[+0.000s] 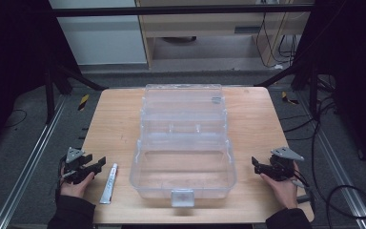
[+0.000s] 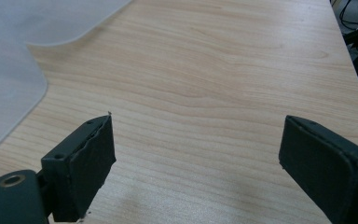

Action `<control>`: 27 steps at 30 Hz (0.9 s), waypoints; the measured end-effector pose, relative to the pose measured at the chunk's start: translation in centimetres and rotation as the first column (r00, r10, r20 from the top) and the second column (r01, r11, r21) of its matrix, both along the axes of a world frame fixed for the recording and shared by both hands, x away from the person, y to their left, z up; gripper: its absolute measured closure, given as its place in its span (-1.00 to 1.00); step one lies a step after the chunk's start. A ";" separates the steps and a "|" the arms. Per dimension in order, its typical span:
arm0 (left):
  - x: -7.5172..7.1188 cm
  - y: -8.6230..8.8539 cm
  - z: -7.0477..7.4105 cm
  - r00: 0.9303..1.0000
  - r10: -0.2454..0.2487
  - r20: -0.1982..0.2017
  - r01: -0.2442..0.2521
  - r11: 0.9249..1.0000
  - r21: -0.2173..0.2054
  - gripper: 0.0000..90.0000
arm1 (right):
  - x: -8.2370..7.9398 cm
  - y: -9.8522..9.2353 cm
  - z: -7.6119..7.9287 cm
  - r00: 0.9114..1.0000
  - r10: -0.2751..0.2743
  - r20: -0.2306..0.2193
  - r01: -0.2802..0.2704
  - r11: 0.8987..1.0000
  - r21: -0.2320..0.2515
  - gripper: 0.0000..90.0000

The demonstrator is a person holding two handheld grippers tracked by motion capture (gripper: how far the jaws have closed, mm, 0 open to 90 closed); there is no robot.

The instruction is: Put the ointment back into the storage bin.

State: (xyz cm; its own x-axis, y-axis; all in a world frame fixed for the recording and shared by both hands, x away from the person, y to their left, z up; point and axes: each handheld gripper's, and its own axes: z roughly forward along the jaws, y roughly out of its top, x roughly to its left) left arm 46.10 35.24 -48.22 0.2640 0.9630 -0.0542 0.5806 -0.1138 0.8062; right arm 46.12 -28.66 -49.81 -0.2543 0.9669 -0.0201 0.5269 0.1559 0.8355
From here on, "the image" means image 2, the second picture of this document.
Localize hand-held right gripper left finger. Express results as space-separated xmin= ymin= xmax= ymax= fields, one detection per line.
xmin=40 ymin=114 xmax=117 ymax=223

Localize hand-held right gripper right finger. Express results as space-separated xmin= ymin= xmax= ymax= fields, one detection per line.
xmin=278 ymin=115 xmax=358 ymax=224

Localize translucent white plastic mat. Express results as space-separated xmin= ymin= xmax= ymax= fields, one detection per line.
xmin=0 ymin=0 xmax=133 ymax=162

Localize black cables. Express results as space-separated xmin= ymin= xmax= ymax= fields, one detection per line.
xmin=330 ymin=0 xmax=358 ymax=32

